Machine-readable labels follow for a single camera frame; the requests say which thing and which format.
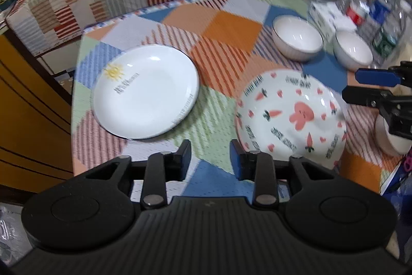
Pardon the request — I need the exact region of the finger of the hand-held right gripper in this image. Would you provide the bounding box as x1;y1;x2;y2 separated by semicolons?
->
356;67;403;86
342;86;391;107

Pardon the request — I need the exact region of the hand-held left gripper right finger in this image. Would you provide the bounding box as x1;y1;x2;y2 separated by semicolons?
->
229;139;336;210

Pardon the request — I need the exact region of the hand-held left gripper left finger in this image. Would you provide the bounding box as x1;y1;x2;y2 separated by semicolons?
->
85;140;192;210

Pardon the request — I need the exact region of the white bowl with dark rim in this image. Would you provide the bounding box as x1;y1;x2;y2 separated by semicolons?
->
272;15;324;62
374;114;412;156
333;30;374;70

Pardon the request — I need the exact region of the white plate with carrot print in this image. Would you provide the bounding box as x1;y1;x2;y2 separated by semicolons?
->
234;69;347;171

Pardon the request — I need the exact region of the white plate with sun print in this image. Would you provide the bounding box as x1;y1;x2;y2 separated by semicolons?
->
91;44;200;141

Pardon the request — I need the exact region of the green label water bottle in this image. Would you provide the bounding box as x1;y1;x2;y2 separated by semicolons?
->
370;1;409;65

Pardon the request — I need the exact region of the red label water bottle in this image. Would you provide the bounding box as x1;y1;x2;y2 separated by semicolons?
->
346;0;378;27

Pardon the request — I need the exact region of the blue label water bottle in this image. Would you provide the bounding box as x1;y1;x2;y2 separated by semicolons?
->
370;0;397;26

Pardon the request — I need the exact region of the white box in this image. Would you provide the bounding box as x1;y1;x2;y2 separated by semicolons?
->
308;1;356;41

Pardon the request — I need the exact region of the patchwork checked tablecloth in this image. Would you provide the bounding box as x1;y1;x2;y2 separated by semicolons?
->
71;0;412;196

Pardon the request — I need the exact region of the yellow wooden cabinet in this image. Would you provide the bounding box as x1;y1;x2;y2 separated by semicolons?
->
0;33;75;193

